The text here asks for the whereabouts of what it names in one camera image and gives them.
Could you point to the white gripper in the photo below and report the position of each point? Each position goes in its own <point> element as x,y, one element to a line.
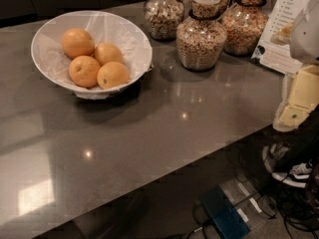
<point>307,37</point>

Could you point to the orange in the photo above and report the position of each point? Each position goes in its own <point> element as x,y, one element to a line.
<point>83,71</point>
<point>113,74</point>
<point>77,42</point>
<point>108,52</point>

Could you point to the white paper bowl liner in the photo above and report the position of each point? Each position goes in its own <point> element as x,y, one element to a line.
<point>109,27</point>

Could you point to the white bowl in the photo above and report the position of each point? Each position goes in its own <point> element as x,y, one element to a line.
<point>45,65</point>

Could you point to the allergens info sign card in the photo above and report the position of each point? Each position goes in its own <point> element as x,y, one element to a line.
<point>273,48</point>

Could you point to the right glass cereal jar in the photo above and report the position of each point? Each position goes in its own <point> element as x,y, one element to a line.
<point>244,21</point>

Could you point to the glass cereal jar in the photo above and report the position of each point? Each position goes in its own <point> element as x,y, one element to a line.
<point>162,18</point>
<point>200,38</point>
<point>244,21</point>

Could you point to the middle glass cereal jar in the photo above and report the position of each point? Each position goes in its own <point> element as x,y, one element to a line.
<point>200,38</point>

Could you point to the blue box on floor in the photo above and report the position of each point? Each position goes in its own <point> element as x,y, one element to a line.
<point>226,219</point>

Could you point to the left glass cereal jar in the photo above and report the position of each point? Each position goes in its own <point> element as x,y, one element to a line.
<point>162,18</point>

